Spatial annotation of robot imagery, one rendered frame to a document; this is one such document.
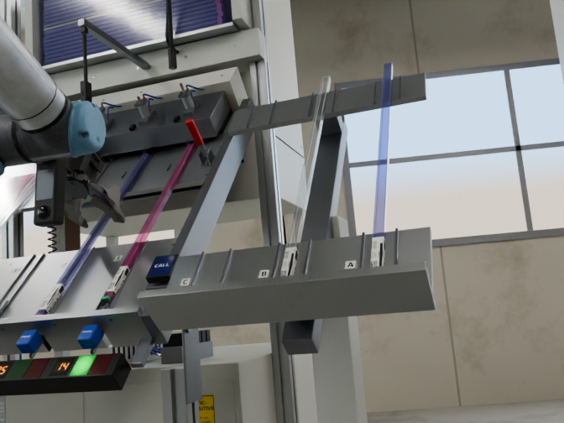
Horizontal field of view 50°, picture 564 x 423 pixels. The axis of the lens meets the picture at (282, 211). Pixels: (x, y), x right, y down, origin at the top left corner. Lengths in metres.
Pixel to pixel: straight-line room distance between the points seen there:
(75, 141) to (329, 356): 0.47
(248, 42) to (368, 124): 2.96
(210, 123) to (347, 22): 3.44
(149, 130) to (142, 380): 0.53
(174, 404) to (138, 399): 0.38
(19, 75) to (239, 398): 0.72
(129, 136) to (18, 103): 0.60
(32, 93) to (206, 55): 0.76
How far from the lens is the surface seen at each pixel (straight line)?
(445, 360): 4.30
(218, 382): 1.23
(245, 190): 1.58
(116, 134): 1.43
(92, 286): 1.07
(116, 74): 1.65
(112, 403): 1.35
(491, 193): 4.40
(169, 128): 1.37
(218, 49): 1.53
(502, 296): 4.36
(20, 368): 1.02
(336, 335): 0.89
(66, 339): 1.04
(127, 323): 0.96
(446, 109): 4.49
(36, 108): 0.85
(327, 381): 0.90
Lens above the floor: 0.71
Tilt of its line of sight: 9 degrees up
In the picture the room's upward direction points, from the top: 5 degrees counter-clockwise
